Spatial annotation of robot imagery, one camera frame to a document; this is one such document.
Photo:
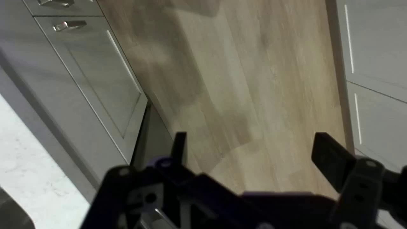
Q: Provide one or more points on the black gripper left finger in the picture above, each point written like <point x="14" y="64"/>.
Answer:
<point x="178" y="148"/>

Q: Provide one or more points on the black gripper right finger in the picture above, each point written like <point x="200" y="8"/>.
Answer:
<point x="332" y="159"/>

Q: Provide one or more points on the long pale cabinet strip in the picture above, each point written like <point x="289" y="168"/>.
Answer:
<point x="348" y="38"/>
<point x="357" y="118"/>

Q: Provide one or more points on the grey cabinet front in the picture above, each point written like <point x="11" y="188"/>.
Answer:
<point x="381" y="127"/>
<point x="381" y="42"/>

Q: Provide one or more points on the white shaker cabinet door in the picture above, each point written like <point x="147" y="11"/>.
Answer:
<point x="84" y="8"/>
<point x="97" y="80"/>

